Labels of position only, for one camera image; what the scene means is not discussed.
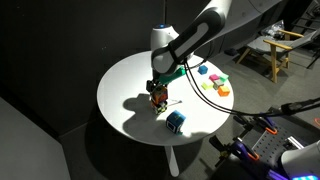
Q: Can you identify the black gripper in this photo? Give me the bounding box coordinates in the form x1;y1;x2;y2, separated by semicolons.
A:
145;77;169;102

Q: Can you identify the orange multicolour number cube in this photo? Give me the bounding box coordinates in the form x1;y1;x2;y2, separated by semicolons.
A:
151;84;169;105

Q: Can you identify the black white patterned cube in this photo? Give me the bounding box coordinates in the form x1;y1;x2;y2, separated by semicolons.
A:
151;100;168;116

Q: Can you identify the blue triangle patterned cube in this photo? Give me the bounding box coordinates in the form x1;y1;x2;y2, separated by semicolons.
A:
165;110;187;136

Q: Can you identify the small lime cube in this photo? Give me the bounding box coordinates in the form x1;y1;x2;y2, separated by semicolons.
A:
201;81;214;91

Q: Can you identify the small blue cube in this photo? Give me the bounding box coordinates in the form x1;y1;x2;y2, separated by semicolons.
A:
197;64;209;75

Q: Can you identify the small gray cube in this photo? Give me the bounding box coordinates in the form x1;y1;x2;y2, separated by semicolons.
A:
213;78;225;90

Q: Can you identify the small orange cube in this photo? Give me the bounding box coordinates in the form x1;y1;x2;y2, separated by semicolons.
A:
217;85;231;98

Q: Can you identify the white table base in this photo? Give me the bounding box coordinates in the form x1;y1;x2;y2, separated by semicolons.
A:
164;144;181;178

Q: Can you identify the wooden gray chair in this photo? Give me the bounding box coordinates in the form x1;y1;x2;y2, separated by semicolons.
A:
236;28;320;84

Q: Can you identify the perforated black mounting plate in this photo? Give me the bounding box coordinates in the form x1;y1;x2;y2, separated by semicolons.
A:
244;125;306;169

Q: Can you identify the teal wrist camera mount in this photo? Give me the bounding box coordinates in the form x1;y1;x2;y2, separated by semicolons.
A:
158;65;186;85

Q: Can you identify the purple clamp orange handle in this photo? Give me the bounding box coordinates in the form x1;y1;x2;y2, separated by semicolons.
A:
232;114;279;136
209;134;262;163

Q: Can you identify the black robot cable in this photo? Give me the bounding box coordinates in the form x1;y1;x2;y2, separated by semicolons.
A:
182;60;320;118

